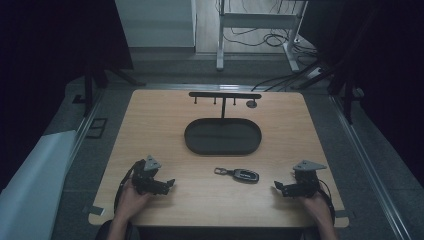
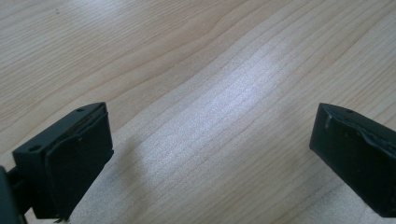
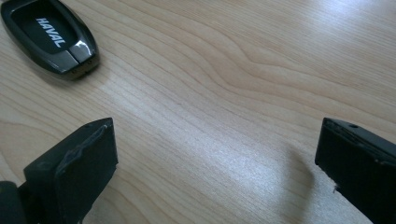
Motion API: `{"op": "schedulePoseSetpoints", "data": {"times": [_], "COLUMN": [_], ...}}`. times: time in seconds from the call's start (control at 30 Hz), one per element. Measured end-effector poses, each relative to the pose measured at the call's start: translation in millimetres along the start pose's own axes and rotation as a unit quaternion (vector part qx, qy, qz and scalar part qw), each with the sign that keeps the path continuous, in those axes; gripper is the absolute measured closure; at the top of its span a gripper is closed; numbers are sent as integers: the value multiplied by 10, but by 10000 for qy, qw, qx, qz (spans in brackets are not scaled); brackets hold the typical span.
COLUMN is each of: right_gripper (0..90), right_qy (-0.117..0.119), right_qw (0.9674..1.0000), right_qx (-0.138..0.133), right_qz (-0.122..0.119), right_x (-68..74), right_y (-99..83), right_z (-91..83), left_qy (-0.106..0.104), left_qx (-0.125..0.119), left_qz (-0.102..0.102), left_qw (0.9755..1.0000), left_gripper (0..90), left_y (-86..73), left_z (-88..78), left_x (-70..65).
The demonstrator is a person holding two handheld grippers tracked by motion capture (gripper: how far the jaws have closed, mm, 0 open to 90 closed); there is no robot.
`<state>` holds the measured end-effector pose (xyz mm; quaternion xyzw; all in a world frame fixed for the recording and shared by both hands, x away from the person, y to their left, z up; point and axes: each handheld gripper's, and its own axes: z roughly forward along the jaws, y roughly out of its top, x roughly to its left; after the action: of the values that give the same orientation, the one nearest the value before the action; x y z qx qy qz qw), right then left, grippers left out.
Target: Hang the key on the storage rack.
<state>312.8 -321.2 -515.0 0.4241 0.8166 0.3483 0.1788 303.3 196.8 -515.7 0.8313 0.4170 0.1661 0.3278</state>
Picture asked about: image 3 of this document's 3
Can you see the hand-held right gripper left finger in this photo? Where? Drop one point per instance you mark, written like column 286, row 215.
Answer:
column 77, row 168

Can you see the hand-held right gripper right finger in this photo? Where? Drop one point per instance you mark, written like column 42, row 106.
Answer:
column 361, row 168

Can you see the black car key fob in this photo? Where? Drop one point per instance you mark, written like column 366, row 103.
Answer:
column 46, row 34

